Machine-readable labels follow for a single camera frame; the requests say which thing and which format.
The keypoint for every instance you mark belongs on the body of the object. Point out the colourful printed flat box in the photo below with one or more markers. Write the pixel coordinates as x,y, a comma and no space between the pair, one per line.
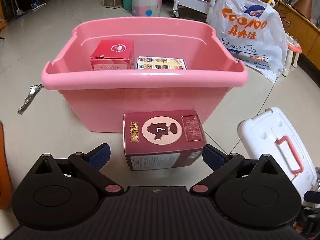
162,63

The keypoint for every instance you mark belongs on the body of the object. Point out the maroon cardboard box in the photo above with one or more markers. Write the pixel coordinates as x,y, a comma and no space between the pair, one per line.
161,140

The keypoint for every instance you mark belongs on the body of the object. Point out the silver foil wrapper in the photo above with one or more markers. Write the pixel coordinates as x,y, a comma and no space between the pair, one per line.
33,91

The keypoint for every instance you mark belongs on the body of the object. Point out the pink plastic storage bin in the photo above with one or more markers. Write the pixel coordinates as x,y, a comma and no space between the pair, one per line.
100,98

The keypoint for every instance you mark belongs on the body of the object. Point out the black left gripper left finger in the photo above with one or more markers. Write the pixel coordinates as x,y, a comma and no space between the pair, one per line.
87,167

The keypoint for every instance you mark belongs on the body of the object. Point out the orange slipper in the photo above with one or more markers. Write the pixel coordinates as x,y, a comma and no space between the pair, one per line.
5,183

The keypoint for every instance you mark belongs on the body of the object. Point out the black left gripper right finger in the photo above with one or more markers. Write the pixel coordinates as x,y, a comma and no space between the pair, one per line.
223,166

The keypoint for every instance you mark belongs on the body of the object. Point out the white printed plastic bag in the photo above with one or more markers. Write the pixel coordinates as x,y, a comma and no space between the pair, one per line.
253,33

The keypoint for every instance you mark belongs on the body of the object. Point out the white rolling cart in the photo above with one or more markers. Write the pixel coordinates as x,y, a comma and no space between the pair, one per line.
197,5

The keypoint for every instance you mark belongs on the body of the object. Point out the wooden furniture edge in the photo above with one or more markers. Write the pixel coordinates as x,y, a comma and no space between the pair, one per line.
296,22

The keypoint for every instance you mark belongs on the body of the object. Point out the red small box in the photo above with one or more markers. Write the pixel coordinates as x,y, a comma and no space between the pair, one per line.
113,55

